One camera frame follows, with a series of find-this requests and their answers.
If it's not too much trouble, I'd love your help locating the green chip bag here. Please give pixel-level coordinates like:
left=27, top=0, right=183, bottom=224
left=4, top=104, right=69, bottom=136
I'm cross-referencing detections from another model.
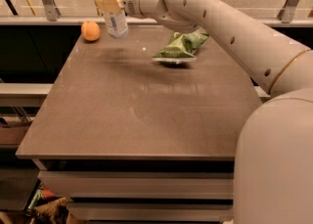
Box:
left=153, top=30, right=209, bottom=64

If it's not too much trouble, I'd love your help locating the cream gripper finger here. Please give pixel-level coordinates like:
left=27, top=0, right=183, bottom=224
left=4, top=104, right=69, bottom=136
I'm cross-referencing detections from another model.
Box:
left=95, top=0, right=124, bottom=14

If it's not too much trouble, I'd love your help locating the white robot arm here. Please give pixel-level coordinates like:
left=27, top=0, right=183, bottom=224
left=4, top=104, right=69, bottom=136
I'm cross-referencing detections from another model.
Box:
left=95, top=0, right=313, bottom=224

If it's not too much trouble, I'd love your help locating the clutter under table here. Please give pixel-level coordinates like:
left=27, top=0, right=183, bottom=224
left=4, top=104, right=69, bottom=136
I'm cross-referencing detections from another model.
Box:
left=0, top=185, right=71, bottom=224

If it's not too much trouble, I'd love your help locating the clear plastic water bottle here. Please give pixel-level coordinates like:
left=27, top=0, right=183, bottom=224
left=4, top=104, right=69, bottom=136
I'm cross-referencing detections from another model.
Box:
left=99, top=9, right=128, bottom=38

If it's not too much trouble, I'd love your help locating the right metal railing bracket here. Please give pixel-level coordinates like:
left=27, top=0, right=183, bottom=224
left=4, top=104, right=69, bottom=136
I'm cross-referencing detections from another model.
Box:
left=278, top=0, right=299, bottom=23

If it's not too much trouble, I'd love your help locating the grey drawer cabinet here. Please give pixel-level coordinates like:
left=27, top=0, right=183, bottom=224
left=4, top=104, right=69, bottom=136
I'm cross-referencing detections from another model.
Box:
left=35, top=160, right=234, bottom=224

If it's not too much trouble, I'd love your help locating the orange fruit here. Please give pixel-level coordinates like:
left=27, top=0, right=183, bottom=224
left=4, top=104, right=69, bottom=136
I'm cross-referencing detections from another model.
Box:
left=81, top=22, right=100, bottom=41

